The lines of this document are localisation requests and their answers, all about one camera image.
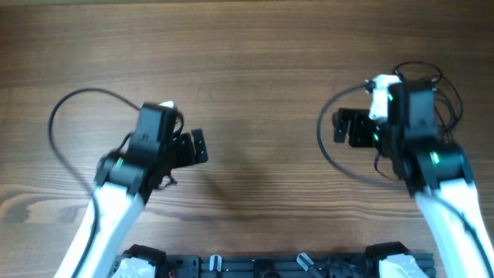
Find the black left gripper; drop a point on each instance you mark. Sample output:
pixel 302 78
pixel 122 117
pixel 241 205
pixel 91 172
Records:
pixel 187 154

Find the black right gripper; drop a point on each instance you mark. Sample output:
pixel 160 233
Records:
pixel 358 117

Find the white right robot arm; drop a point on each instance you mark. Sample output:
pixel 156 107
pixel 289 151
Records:
pixel 402 126

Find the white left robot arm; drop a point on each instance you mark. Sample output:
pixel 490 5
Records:
pixel 124 183

